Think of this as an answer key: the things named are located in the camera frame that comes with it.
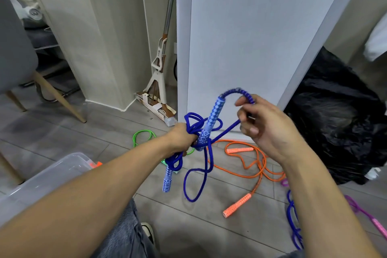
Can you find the person's right hand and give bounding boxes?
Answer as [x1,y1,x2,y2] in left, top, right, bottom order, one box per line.
[235,94,303,165]

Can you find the white paper scrap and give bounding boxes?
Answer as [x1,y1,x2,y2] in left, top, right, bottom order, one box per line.
[364,167,382,180]

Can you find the wooden furniture leg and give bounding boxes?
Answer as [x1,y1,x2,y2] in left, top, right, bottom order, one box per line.
[0,150,25,185]

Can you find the grey chair wooden legs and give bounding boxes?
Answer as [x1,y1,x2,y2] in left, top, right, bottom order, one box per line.
[0,0,87,124]

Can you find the orange jump rope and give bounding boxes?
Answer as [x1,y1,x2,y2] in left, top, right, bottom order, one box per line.
[209,139,286,218]

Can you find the clear plastic storage box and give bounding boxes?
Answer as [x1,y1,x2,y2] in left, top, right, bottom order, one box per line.
[0,152,98,229]

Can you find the person's left hand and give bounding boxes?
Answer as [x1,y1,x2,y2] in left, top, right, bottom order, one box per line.
[165,122,198,157]

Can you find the white cabinet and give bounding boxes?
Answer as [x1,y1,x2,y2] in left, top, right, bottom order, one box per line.
[176,0,371,144]

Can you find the white squeeze mop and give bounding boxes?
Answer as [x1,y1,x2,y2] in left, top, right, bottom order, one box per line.
[135,0,178,127]

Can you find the person's right forearm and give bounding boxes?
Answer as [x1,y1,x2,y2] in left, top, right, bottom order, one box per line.
[280,143,382,258]

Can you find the green jump rope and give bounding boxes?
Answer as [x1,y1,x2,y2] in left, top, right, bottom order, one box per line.
[132,130,195,166]

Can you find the black metal rack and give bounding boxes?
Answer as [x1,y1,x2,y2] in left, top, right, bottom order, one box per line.
[19,24,81,103]

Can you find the black garbage bag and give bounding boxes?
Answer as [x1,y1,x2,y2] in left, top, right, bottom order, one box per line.
[284,46,387,186]

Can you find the blue jump rope patterned handles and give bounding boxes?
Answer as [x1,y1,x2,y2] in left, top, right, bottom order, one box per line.
[162,87,256,203]

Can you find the white cloth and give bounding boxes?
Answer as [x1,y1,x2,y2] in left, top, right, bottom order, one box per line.
[363,12,387,62]

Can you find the person's grey jeans leg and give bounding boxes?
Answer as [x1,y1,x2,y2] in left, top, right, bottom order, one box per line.
[90,199,158,258]

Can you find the person's shoe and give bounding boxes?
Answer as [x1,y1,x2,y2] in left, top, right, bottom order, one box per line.
[140,222,156,247]

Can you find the white handheld vacuum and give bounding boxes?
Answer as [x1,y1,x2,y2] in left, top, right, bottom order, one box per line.
[5,0,45,23]

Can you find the dark blue jump rope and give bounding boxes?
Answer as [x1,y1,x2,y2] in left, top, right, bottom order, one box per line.
[286,190,305,251]

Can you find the person's left forearm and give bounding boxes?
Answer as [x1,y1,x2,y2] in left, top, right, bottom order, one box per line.
[0,132,174,258]

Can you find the purple jump rope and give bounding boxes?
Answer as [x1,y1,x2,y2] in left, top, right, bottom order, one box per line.
[281,179,387,240]

